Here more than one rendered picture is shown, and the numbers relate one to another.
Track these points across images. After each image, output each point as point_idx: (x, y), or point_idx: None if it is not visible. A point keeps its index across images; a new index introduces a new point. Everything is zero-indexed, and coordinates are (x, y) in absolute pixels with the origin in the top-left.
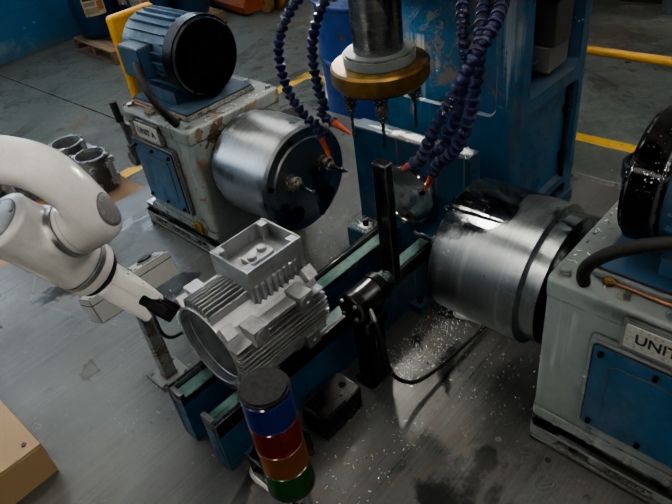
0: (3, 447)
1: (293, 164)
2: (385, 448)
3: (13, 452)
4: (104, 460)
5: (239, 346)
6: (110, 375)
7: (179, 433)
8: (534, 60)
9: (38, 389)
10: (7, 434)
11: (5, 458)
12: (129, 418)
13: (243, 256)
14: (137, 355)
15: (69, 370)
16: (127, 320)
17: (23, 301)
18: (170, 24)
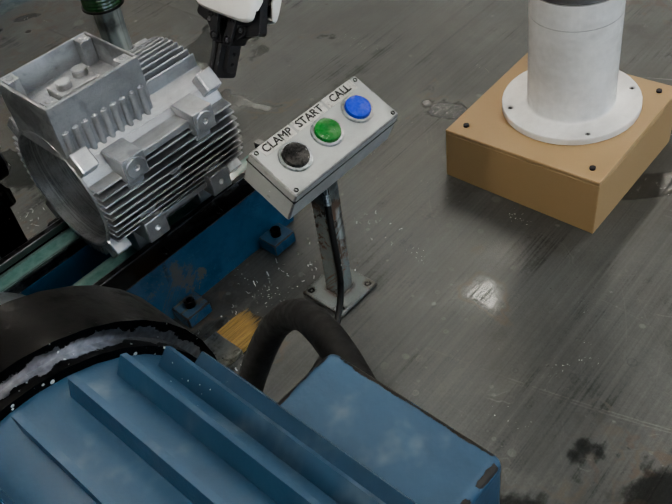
0: (491, 121)
1: None
2: (51, 212)
3: (473, 118)
4: (391, 185)
5: None
6: (442, 287)
7: (301, 216)
8: None
9: (556, 263)
10: (497, 132)
11: (479, 113)
12: (379, 230)
13: (93, 76)
14: (410, 320)
15: (523, 294)
16: (467, 394)
17: None
18: (108, 394)
